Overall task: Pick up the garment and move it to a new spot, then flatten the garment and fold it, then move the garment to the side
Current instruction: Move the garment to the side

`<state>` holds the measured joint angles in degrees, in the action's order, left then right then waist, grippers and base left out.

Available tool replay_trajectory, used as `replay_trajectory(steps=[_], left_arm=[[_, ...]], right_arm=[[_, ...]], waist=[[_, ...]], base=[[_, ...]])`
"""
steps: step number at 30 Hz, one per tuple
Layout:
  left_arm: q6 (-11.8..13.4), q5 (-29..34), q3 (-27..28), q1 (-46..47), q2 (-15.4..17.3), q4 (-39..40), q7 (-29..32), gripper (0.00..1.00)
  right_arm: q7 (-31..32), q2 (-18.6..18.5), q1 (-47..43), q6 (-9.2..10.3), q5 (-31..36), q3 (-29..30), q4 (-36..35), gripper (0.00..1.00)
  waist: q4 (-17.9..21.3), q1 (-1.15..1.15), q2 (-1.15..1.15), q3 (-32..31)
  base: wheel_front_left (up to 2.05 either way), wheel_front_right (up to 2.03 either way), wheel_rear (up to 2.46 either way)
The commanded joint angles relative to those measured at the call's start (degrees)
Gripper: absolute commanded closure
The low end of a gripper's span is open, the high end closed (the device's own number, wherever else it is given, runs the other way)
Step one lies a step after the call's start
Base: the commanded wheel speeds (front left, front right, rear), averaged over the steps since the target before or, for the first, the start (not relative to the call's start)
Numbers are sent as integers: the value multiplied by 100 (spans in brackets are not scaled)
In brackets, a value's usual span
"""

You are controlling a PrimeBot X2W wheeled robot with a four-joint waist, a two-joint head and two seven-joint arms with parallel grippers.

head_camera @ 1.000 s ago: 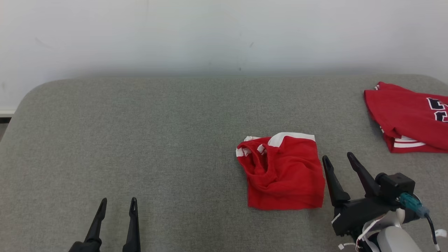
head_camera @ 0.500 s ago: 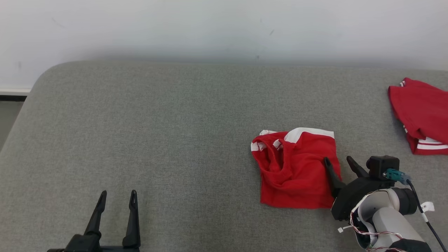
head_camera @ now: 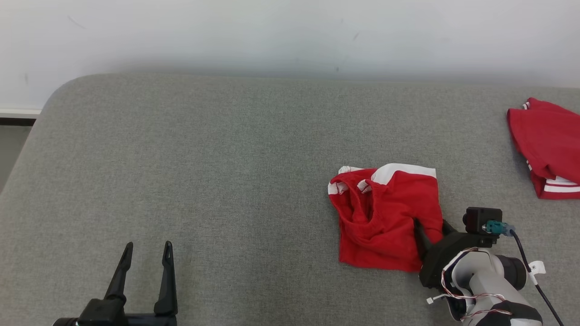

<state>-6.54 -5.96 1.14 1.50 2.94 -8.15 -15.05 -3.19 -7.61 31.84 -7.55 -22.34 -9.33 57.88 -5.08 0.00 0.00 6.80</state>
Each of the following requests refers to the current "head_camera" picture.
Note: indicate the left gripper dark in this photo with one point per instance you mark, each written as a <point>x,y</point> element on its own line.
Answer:
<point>106,314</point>

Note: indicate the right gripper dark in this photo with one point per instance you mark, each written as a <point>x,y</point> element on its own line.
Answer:
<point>446,251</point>

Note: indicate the red shorts Bulls print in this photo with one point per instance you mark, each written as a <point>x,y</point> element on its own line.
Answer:
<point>385,226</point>

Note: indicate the red jersey number 23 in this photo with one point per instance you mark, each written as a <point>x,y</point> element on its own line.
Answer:
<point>548,140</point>

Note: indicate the grey fabric sofa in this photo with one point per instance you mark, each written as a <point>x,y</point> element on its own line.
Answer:
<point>204,181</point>

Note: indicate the white and black baseboard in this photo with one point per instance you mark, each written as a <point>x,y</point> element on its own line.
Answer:
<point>18,113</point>

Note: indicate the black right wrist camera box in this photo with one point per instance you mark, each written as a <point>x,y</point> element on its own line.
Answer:
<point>480,219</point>

